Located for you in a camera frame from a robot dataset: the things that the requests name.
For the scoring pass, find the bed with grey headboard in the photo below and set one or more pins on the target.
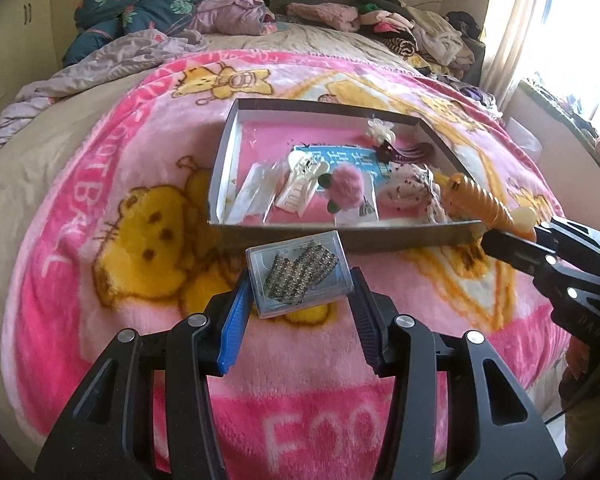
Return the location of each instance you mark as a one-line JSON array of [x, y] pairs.
[[290, 42]]

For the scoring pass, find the pile of mixed clothes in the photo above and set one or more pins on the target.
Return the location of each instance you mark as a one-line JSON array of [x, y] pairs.
[[425, 30]]

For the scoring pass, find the lilac crumpled sheet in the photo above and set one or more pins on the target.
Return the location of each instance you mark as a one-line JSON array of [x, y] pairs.
[[105, 60]]

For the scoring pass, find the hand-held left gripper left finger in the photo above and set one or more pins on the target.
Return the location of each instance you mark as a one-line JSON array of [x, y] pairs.
[[235, 320]]

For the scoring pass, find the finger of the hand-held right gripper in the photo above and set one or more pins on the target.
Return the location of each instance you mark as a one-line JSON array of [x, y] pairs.
[[575, 240], [515, 252]]

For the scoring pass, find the person's right forearm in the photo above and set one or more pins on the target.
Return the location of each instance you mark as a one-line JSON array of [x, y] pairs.
[[592, 375]]

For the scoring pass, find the pink cartoon printed blanket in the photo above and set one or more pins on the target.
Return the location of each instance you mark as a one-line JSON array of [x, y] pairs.
[[130, 285]]

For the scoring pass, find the dark red hair comb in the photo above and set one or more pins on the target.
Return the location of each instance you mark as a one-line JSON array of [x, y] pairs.
[[410, 152]]

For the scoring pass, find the clear plastic packet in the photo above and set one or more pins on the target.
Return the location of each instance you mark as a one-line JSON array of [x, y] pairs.
[[252, 192]]

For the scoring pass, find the purple crumpled garment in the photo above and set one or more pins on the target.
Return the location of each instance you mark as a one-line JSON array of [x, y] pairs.
[[230, 15]]

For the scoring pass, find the clear box of rhinestone clips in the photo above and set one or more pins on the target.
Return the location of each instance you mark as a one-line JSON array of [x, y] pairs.
[[300, 270]]

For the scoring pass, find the cream curtain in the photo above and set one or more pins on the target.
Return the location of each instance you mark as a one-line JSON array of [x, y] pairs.
[[515, 25]]

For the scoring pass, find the pink knitted garment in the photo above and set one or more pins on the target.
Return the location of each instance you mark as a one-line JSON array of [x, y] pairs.
[[325, 15]]

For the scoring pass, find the orange horn hair clip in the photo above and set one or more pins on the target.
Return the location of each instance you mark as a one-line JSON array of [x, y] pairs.
[[480, 200]]

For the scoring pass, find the cream wardrobe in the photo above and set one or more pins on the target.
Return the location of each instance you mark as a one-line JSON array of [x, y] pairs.
[[20, 25]]

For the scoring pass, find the white plastic bag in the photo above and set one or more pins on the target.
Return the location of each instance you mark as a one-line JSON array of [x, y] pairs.
[[525, 135]]

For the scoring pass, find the white hair claw clip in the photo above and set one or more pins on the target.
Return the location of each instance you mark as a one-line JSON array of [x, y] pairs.
[[300, 182]]

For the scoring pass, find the grey shallow cardboard box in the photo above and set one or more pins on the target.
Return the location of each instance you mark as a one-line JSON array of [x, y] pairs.
[[380, 242]]

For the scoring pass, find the dark blue floral quilt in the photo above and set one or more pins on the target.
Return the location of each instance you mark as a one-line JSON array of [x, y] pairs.
[[130, 10]]

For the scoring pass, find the speckled pink scrunchie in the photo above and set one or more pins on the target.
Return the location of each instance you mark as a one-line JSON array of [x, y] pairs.
[[410, 192]]

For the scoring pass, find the window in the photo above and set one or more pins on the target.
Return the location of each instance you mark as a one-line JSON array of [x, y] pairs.
[[585, 35]]

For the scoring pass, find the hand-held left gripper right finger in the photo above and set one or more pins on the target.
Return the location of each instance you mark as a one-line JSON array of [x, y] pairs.
[[366, 320]]

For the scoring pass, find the white flower hair claw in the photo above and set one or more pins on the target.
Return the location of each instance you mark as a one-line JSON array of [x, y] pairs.
[[380, 127]]

